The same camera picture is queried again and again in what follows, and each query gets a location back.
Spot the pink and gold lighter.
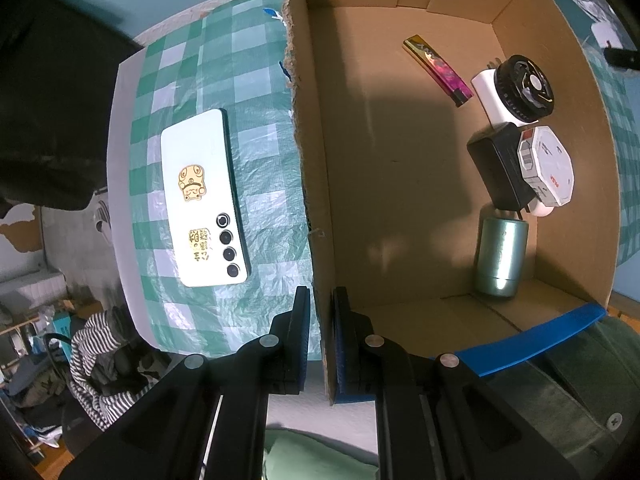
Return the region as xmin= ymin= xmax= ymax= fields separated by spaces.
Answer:
xmin=402 ymin=35 xmax=475 ymax=107

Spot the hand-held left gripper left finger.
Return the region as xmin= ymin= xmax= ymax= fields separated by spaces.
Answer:
xmin=60 ymin=286 xmax=313 ymax=480

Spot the white smartphone with gold stickers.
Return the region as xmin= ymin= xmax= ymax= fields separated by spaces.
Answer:
xmin=161 ymin=108 xmax=249 ymax=288

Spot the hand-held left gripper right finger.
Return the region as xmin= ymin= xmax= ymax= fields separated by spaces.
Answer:
xmin=332 ymin=286 xmax=581 ymax=480

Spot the white octagonal box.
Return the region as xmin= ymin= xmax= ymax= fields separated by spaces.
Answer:
xmin=516 ymin=126 xmax=576 ymax=207

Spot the green round tin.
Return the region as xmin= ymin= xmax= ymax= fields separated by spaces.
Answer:
xmin=474 ymin=215 xmax=529 ymax=300

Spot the dark grey plug charger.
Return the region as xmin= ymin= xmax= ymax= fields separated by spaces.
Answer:
xmin=466 ymin=122 xmax=535 ymax=221

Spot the light green cushion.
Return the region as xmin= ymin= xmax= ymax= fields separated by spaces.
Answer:
xmin=262 ymin=427 xmax=379 ymax=480

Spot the blue cardboard box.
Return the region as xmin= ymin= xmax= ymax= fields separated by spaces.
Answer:
xmin=280 ymin=0 xmax=623 ymax=406

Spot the striped cloth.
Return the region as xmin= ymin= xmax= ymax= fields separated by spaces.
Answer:
xmin=69 ymin=307 xmax=166 ymax=431

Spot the white oval case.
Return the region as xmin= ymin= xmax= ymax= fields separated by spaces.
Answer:
xmin=527 ymin=195 xmax=556 ymax=217

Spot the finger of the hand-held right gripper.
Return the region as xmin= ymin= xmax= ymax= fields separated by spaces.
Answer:
xmin=603 ymin=46 xmax=640 ymax=68

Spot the light green checkered tablecloth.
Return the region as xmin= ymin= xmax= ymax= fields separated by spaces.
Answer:
xmin=112 ymin=0 xmax=640 ymax=361

